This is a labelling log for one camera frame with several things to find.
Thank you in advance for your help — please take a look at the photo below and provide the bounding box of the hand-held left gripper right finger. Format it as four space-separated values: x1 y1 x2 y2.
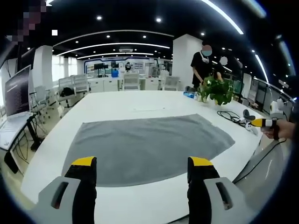
186 156 254 224

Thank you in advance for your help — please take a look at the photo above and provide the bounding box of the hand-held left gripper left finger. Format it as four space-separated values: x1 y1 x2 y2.
29 156 98 224

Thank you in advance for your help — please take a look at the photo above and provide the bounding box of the grey towel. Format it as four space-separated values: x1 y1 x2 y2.
61 113 235 188

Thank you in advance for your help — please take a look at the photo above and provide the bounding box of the person's right hand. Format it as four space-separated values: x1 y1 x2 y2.
261 120 297 141

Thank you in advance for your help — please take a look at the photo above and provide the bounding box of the white handheld controller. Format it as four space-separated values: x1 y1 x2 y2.
242 109 259 137

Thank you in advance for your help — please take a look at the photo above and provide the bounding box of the green potted plant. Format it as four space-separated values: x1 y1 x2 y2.
198 75 235 106

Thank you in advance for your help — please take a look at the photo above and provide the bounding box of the white mesh office chair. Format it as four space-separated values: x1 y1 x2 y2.
162 76 181 91
57 74 91 108
121 71 141 91

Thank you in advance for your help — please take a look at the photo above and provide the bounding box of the grey office chair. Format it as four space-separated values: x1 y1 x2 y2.
31 85 51 117

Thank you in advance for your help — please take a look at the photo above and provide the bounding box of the white table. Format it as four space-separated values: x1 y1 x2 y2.
20 90 271 224

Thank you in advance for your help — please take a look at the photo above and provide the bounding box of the open laptop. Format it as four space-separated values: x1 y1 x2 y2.
0 64 32 150

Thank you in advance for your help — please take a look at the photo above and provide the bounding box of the black coiled cable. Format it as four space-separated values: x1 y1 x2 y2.
216 110 246 125

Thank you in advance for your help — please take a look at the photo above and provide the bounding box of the black thin cable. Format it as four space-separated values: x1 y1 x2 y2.
233 138 288 185

